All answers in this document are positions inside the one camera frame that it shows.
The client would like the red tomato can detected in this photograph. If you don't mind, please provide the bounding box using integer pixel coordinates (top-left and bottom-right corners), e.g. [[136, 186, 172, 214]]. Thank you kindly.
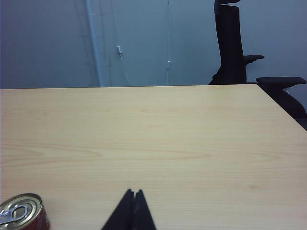
[[0, 193, 51, 230]]

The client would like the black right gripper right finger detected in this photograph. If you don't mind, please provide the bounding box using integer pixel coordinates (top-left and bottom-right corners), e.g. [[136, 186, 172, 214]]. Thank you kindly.
[[130, 189, 157, 230]]

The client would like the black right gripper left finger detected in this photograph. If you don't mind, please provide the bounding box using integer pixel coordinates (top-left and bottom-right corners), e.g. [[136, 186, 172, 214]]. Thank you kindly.
[[101, 188, 135, 230]]

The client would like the black office chair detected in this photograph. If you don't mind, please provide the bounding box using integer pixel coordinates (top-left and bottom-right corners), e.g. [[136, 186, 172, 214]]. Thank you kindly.
[[208, 0, 307, 131]]

